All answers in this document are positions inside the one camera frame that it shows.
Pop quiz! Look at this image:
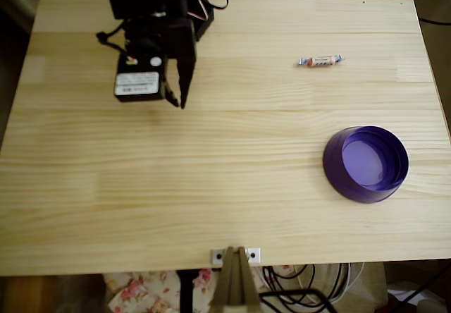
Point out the white candy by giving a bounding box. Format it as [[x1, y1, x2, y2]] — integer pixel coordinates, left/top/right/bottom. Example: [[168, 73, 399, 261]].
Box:
[[297, 54, 346, 68]]

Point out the purple bowl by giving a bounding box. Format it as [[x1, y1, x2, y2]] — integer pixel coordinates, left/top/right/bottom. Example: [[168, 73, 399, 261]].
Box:
[[322, 125, 410, 205]]

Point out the floral cloth with pink roses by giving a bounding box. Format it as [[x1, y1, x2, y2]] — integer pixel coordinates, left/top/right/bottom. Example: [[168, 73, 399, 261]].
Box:
[[101, 264, 297, 313]]

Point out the white paper sheet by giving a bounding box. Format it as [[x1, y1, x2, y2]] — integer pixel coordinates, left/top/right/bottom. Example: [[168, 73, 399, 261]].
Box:
[[386, 284, 451, 313]]

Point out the black camera box with label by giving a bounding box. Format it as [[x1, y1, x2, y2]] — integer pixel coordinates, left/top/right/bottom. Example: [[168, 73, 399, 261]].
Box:
[[113, 52, 167, 103]]

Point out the silver metal bracket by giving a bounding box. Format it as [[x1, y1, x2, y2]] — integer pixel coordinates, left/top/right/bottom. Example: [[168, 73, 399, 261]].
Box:
[[210, 247, 262, 265]]

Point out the olive camera stand pole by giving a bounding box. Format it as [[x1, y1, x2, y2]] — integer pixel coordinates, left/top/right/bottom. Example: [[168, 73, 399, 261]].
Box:
[[210, 245, 264, 313]]

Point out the black stand post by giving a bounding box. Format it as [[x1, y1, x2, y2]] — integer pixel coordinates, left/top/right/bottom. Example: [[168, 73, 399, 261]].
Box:
[[175, 269, 199, 313]]

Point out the black cable bundle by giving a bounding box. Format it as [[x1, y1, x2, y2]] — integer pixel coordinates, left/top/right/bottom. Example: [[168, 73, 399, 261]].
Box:
[[259, 264, 345, 313]]

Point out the thin black cable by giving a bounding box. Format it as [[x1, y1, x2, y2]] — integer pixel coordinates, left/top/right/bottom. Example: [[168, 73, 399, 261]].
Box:
[[418, 16, 451, 27]]

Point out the white cable bundle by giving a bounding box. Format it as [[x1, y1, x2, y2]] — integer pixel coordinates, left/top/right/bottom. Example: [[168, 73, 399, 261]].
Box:
[[294, 262, 366, 307]]

